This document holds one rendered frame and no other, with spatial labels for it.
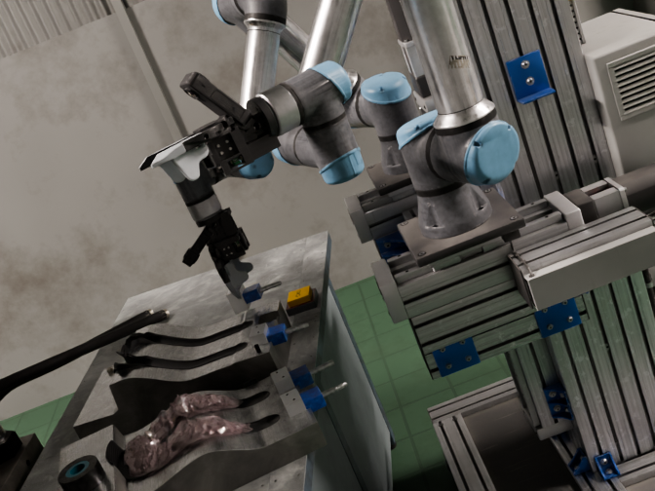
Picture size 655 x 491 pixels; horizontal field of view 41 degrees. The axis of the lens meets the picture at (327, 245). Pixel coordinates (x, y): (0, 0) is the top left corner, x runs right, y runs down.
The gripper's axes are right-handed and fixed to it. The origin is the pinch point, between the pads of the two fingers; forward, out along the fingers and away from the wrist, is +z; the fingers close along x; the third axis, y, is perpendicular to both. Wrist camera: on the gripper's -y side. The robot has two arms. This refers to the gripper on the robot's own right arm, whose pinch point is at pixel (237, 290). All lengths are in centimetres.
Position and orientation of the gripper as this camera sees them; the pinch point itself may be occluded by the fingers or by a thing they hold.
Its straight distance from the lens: 217.0
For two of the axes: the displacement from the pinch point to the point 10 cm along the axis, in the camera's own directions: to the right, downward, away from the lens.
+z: 4.1, 8.8, 2.6
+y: 9.1, -3.7, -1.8
